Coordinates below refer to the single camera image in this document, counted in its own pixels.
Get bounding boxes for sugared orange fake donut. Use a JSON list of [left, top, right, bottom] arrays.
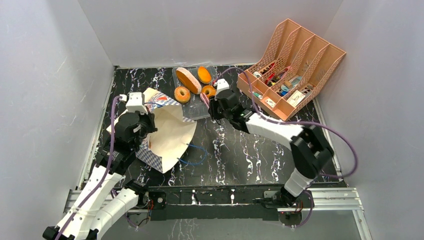
[[174, 86, 191, 104]]

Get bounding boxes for pink sugared bread slice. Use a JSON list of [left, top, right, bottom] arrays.
[[175, 67, 202, 95]]

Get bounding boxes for stationery items in rack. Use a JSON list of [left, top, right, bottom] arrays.
[[253, 61, 315, 98]]

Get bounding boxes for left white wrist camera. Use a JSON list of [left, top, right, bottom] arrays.
[[119, 92, 148, 115]]

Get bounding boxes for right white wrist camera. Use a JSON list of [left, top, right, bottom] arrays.
[[213, 78, 230, 100]]

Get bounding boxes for round orange fake bun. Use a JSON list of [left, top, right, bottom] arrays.
[[197, 66, 212, 85]]

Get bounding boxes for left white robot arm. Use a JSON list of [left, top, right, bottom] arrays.
[[42, 110, 158, 240]]

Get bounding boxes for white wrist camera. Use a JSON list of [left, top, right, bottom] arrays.
[[119, 92, 148, 115], [213, 78, 230, 100]]

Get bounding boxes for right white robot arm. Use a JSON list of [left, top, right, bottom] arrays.
[[208, 89, 334, 207]]

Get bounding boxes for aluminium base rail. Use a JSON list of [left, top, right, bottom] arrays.
[[58, 187, 373, 240]]

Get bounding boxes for pink metal tongs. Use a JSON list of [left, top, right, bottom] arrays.
[[199, 92, 210, 109]]

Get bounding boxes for pink file organizer rack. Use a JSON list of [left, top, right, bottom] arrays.
[[237, 18, 346, 121]]

